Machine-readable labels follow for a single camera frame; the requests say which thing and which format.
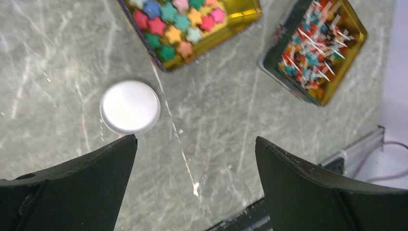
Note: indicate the white jar lid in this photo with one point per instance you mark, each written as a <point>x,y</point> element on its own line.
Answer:
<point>130,107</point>

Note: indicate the clear plastic jar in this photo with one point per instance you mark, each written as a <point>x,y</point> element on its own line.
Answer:
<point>221,191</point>

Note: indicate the aluminium frame rail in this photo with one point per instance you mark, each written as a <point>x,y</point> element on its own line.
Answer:
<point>356,151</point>

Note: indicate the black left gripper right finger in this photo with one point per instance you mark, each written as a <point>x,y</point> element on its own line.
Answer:
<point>302,196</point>

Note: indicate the gold tin of lollipops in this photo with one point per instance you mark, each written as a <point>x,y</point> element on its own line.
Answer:
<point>313,47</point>

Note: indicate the gold tin of star candies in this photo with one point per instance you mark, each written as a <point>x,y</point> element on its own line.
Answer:
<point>175,32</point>

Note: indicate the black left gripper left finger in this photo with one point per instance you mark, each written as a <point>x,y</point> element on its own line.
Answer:
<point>82,194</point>

